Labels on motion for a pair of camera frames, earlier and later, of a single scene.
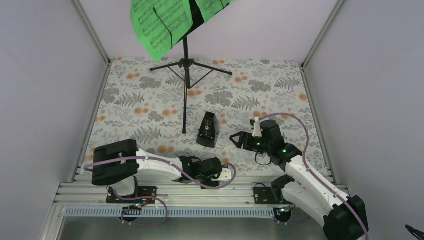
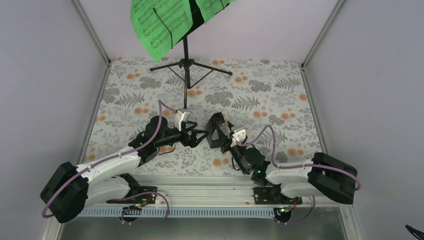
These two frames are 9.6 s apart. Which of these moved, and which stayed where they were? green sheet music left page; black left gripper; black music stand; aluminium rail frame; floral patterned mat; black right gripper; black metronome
Moved: black left gripper; black right gripper; black metronome
Stayed: black music stand; floral patterned mat; aluminium rail frame; green sheet music left page
